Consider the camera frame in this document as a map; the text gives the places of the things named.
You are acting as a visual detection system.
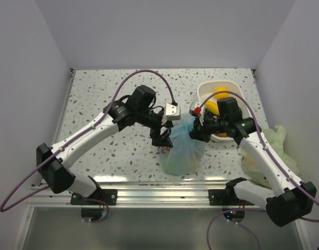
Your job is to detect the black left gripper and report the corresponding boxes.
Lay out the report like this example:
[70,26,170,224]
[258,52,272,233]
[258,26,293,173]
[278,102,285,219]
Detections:
[137,107,174,147]

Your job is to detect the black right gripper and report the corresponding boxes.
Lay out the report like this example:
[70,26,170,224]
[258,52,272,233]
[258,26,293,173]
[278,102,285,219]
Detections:
[188,112,228,143]

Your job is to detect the light blue plastic bag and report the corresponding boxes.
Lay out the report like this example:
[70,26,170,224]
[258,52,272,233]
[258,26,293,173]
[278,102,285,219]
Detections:
[157,114,206,176]

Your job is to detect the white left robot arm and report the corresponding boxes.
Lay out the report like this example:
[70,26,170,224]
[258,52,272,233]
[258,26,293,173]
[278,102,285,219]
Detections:
[36,85,180,205]

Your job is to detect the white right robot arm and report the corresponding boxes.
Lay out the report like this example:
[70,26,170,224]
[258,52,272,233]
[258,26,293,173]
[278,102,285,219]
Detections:
[189,97,316,227]

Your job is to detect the brown fake kiwi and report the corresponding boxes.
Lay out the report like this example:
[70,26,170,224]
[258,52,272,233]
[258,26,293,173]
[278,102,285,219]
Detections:
[216,133,228,138]

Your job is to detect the pale green plastic bag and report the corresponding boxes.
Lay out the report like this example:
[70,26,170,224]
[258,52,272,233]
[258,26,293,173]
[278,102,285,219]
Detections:
[240,124,300,188]

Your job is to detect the white perforated plastic basket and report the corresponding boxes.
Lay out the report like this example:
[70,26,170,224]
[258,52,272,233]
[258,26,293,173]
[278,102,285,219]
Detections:
[197,80,251,143]

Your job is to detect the right round controller board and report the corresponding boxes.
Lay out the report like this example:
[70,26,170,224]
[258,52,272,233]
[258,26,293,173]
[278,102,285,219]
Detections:
[222,208,246,222]

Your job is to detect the round controller board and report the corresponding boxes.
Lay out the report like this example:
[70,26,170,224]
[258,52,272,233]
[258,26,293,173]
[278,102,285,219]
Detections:
[222,208,246,222]
[81,208,108,223]

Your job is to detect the left round controller board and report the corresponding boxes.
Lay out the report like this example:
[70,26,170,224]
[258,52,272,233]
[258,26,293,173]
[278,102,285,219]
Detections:
[81,208,108,223]

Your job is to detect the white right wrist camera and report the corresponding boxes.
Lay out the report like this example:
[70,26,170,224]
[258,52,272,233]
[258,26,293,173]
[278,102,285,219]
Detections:
[189,102,201,117]

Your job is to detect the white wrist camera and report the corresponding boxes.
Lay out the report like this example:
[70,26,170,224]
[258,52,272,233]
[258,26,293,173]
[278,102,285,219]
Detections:
[189,102,201,117]
[162,103,181,124]

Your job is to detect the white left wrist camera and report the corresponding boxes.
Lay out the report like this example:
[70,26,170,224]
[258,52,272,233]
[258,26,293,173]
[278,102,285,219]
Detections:
[162,103,181,124]

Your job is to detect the aluminium front rail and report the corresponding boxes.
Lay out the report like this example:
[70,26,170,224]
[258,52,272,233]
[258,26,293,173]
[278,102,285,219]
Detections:
[26,180,257,208]

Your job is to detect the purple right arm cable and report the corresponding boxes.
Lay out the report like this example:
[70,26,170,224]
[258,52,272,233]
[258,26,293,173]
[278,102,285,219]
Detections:
[206,90,319,250]

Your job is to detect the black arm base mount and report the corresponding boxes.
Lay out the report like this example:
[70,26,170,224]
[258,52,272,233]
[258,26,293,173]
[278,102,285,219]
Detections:
[208,177,253,206]

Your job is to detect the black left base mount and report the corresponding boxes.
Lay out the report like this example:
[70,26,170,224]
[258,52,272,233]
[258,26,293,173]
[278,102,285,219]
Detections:
[68,176,118,205]

